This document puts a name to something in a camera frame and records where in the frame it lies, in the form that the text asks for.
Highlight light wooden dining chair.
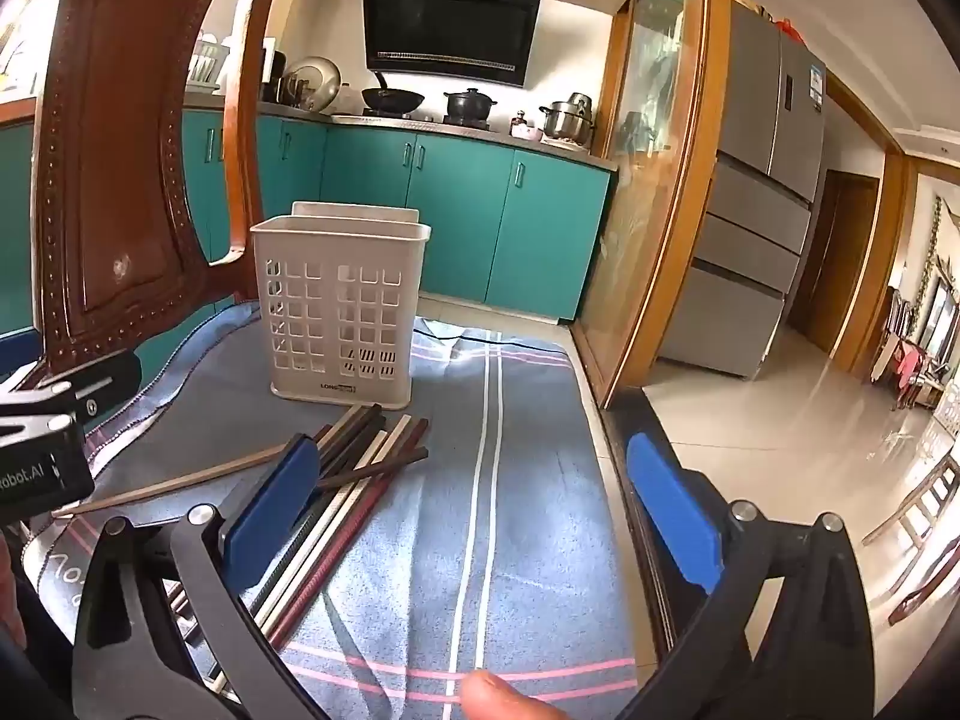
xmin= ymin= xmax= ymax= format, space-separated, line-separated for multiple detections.
xmin=861 ymin=456 xmax=960 ymax=628

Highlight wooden framed glass sliding door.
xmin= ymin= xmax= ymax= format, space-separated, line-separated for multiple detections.
xmin=573 ymin=0 xmax=733 ymax=407

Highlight black lidded pot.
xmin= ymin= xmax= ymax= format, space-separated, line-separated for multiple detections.
xmin=443 ymin=87 xmax=491 ymax=124

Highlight brown wooden chair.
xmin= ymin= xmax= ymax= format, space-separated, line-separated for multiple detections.
xmin=28 ymin=0 xmax=290 ymax=392

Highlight white plastic utensil holder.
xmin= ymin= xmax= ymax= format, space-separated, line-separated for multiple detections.
xmin=249 ymin=200 xmax=433 ymax=410

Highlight person's right hand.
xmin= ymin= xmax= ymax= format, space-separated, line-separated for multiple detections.
xmin=458 ymin=670 xmax=575 ymax=720

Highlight blue striped cloth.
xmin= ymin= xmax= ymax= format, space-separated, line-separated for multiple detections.
xmin=21 ymin=298 xmax=640 ymax=720

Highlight teal lower kitchen cabinets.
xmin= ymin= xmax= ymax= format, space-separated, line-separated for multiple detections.
xmin=0 ymin=106 xmax=618 ymax=392

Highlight brown wooden room door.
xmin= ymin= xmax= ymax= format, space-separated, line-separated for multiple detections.
xmin=786 ymin=168 xmax=880 ymax=355

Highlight black wok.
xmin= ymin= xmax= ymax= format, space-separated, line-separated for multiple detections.
xmin=361 ymin=70 xmax=427 ymax=115

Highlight steel stock pot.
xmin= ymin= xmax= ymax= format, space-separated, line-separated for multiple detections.
xmin=538 ymin=92 xmax=598 ymax=144

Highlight silver refrigerator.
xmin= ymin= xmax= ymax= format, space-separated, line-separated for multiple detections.
xmin=658 ymin=3 xmax=827 ymax=380

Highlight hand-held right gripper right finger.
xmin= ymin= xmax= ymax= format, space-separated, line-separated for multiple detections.
xmin=615 ymin=433 xmax=875 ymax=720

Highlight steel pan lid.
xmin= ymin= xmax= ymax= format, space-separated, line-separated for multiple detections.
xmin=283 ymin=55 xmax=343 ymax=113

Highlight black cable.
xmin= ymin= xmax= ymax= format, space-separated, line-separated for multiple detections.
xmin=415 ymin=318 xmax=572 ymax=356

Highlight pile of mixed chopsticks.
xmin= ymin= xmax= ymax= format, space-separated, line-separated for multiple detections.
xmin=51 ymin=403 xmax=431 ymax=698

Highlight black range hood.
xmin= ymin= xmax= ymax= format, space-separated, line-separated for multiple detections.
xmin=361 ymin=0 xmax=545 ymax=89

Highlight gas stove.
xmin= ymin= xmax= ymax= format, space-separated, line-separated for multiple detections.
xmin=330 ymin=109 xmax=494 ymax=133

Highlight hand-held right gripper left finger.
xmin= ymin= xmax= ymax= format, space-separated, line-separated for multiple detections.
xmin=71 ymin=433 xmax=322 ymax=720

